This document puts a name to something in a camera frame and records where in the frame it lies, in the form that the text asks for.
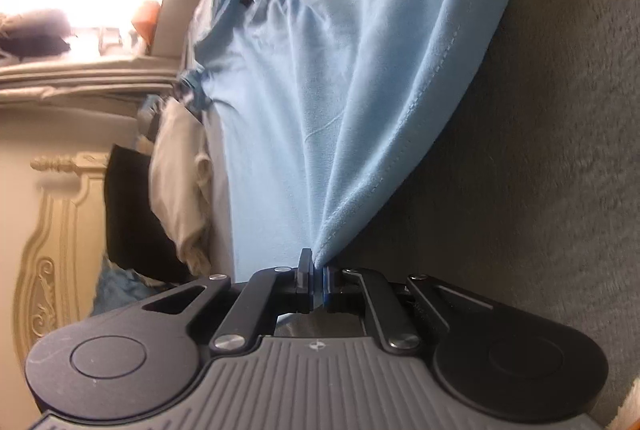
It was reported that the folded cream garment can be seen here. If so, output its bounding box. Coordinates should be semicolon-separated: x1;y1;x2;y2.
149;98;213;276

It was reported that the grey curtain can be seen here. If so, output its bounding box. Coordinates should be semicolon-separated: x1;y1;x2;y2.
1;57;179;117

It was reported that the ornate cream headboard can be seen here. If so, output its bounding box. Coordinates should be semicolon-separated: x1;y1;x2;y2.
12;152;110;366

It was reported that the black bag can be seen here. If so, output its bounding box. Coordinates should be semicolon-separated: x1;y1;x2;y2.
104;145;191;284

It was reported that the orange object on windowsill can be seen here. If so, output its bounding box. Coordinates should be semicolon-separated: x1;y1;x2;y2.
131;0;160;46

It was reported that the light blue t-shirt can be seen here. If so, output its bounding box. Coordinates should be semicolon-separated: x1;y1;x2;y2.
190;0;509;281

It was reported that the dark grey garment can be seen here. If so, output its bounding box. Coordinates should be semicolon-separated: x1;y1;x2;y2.
172;70;212;121

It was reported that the grey bed blanket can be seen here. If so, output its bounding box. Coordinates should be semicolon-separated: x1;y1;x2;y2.
343;0;639;426

